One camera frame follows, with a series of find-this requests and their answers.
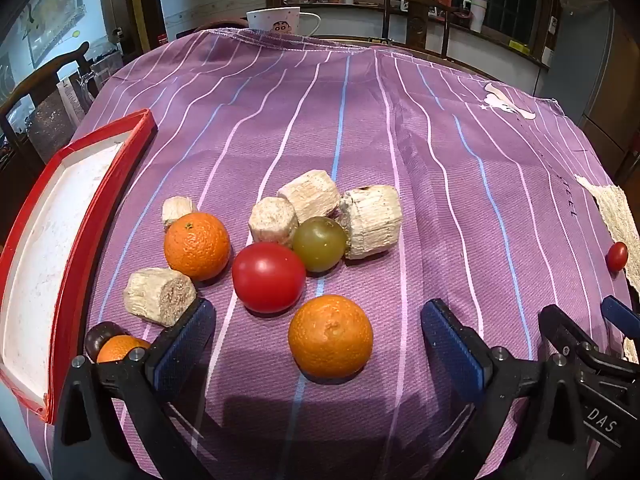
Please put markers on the dark purple plum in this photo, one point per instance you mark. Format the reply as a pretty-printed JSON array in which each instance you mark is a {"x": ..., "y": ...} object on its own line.
[{"x": 102, "y": 335}]

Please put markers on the grey refrigerator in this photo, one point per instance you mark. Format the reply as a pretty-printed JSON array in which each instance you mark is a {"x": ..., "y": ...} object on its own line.
[{"x": 607, "y": 85}]

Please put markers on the clear glass pitcher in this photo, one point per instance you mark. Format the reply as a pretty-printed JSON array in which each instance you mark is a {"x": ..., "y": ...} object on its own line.
[{"x": 100, "y": 77}]

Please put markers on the orange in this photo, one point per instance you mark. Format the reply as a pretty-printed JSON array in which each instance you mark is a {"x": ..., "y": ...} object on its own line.
[
  {"x": 331, "y": 336},
  {"x": 120, "y": 349},
  {"x": 197, "y": 246}
]

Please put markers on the purple striped cloth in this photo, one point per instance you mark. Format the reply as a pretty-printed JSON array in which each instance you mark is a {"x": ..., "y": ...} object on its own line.
[{"x": 400, "y": 135}]

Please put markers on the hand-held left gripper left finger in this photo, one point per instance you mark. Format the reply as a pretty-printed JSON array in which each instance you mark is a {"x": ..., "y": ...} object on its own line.
[{"x": 185, "y": 345}]

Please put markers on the white tumbler with straw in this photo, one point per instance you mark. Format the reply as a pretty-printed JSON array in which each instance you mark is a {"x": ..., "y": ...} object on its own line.
[{"x": 477, "y": 15}]

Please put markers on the flat sugarcane peel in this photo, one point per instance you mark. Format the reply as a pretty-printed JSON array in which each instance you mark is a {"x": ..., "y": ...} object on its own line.
[{"x": 622, "y": 215}]

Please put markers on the red-rimmed white tray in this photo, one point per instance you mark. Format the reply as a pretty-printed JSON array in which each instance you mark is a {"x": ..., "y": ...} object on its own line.
[{"x": 50, "y": 240}]

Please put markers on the wall poster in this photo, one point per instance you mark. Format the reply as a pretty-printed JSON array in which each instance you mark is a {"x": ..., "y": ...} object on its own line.
[{"x": 50, "y": 15}]

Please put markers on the white cartoon mug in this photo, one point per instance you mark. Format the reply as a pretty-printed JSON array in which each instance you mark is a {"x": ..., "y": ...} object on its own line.
[{"x": 272, "y": 20}]

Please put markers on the dark wooden chair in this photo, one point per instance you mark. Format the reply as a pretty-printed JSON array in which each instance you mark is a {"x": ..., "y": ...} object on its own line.
[
  {"x": 45, "y": 110},
  {"x": 417, "y": 25}
]

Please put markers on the small red tomato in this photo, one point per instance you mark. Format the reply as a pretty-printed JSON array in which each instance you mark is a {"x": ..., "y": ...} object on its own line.
[{"x": 617, "y": 256}]

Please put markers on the green tomato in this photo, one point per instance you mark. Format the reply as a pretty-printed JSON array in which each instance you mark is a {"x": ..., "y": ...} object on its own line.
[{"x": 320, "y": 244}]

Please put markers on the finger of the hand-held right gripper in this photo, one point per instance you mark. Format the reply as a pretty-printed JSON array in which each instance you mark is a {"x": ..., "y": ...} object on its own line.
[
  {"x": 622, "y": 316},
  {"x": 570, "y": 330}
]

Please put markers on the large red tomato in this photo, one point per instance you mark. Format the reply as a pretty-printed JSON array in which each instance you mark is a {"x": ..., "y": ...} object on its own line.
[{"x": 268, "y": 277}]

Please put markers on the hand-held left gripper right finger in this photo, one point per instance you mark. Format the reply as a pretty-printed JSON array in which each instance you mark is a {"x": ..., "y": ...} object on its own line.
[{"x": 450, "y": 345}]

